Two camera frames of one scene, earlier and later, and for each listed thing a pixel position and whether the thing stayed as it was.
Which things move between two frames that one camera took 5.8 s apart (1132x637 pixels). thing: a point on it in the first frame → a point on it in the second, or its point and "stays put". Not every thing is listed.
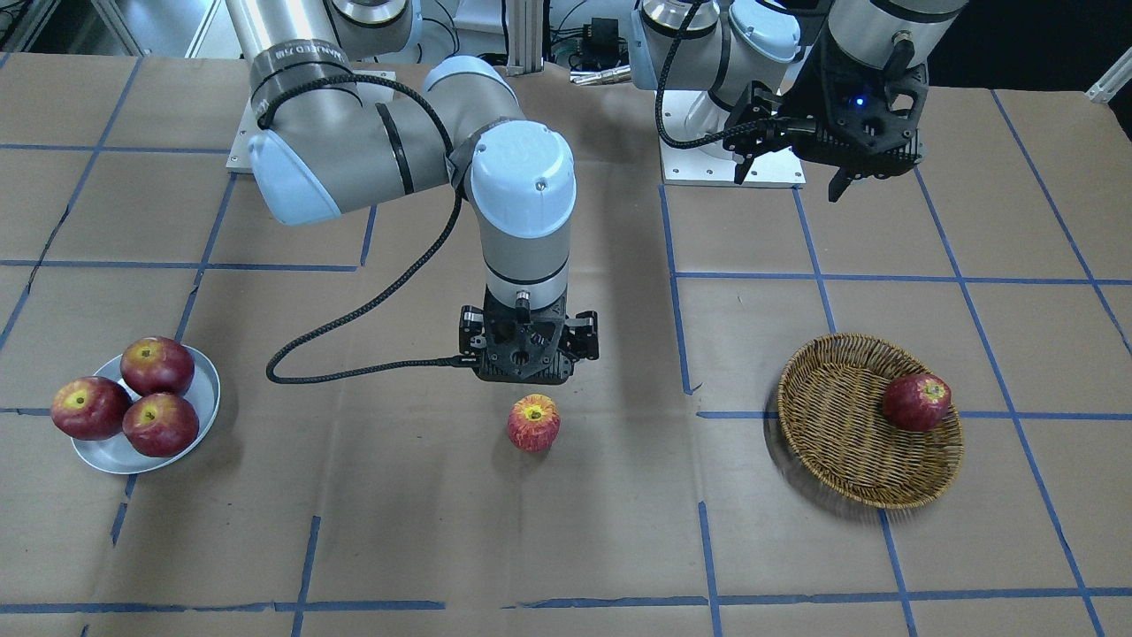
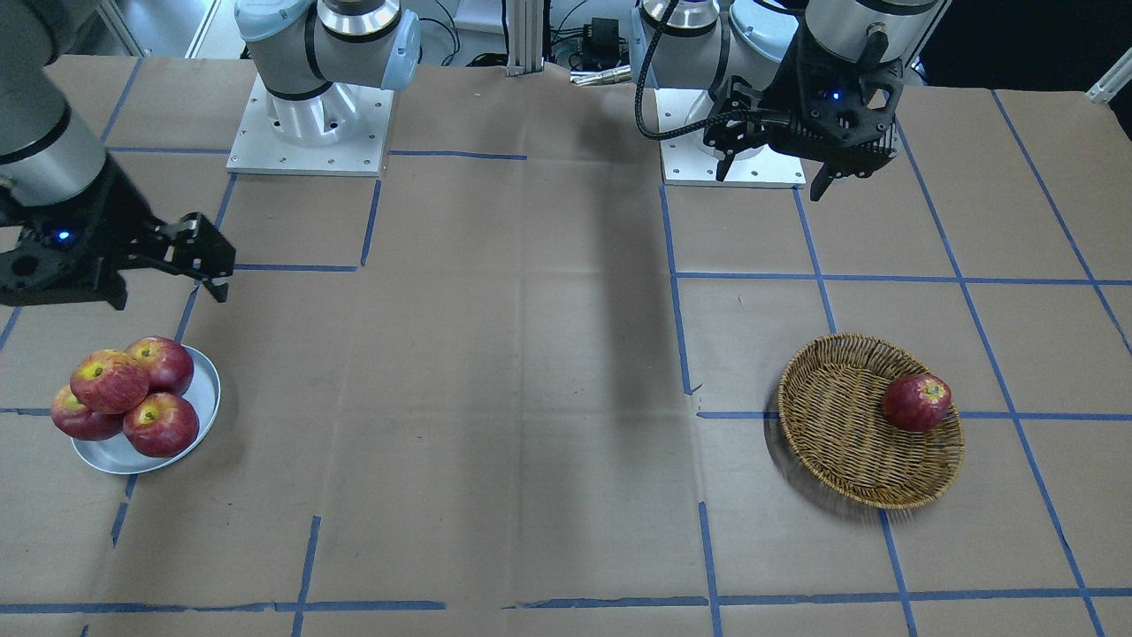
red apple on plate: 90,408 stays put
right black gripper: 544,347 → 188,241
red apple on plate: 161,425 stays put
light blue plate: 115,455 stays put
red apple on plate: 157,365 stays put
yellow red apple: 533,423 → 110,382
